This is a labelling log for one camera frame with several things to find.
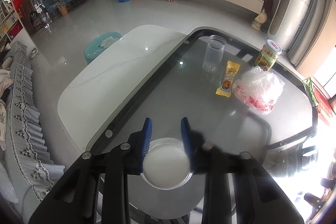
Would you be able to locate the clothes pile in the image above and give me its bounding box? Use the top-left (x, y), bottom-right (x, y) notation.
top-left (0, 51), bottom-right (14, 109)

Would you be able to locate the green snack packet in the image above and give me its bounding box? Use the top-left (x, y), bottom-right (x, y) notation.
top-left (303, 77), bottom-right (319, 106)

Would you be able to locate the teal round stool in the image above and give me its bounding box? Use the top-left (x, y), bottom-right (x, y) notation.
top-left (84, 31), bottom-right (122, 64)

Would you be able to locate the grey sofa with lace cover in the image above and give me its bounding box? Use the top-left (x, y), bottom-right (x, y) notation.
top-left (0, 40), bottom-right (66, 224)

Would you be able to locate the green label pickle jar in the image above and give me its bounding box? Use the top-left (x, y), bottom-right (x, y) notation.
top-left (254, 39), bottom-right (282, 72)

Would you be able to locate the red door mat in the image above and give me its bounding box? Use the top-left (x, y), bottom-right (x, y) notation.
top-left (311, 85), bottom-right (336, 126)

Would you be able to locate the white red-printed plastic bag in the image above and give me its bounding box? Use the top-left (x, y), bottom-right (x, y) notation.
top-left (232, 66), bottom-right (285, 115)

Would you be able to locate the blue label water bottle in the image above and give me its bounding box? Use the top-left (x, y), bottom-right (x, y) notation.
top-left (142, 137), bottom-right (194, 190)

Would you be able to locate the clear plastic jar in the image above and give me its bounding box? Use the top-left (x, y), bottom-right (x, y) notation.
top-left (202, 35), bottom-right (227, 73)

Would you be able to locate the glass coffee table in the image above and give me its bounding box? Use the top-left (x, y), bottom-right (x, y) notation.
top-left (57, 25), bottom-right (319, 224)

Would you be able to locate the cream rabbit figure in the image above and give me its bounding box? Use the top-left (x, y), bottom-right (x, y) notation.
top-left (251, 9), bottom-right (268, 30)

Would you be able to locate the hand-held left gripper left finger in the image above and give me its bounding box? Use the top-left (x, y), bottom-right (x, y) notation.
top-left (28, 117), bottom-right (153, 224)

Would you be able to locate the yellow snack wrapper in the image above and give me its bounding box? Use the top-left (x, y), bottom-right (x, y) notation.
top-left (216, 60), bottom-right (241, 97)

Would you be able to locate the white bookshelf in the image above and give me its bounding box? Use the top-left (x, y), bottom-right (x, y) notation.
top-left (0, 0), bottom-right (24, 39)

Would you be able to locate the white tissue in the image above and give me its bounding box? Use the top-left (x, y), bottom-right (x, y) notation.
top-left (100, 35), bottom-right (119, 48)

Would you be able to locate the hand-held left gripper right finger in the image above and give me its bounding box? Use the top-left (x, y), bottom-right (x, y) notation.
top-left (181, 117), bottom-right (306, 224)

